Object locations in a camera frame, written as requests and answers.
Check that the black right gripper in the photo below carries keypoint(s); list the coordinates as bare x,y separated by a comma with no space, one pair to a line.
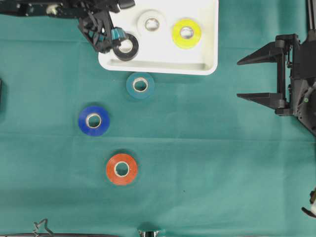
302,75

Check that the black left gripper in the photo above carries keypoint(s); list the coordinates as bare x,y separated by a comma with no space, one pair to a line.
97,26

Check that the green table cloth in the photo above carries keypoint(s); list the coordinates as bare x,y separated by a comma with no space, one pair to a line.
209,163

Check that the teal tape roll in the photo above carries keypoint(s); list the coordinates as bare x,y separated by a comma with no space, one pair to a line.
140,85

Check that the white tape roll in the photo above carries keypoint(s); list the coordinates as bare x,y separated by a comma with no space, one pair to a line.
151,23

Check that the blue tape roll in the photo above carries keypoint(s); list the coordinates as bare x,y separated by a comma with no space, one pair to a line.
94,121

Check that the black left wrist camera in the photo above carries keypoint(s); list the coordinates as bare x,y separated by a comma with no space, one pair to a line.
124,3

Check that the silver metal clamp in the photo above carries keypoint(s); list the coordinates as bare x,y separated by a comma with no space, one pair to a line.
143,233

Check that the white black tool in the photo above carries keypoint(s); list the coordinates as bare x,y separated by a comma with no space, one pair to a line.
312,211

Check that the yellow tape roll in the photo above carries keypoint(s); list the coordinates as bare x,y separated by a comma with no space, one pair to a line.
186,33

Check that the red tape roll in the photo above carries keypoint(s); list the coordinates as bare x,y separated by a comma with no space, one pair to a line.
121,169

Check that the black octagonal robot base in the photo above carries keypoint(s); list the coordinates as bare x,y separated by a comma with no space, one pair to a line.
309,116

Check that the white plastic case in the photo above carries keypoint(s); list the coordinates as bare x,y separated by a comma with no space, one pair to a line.
159,54

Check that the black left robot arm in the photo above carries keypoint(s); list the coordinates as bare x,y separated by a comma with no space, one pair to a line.
65,9

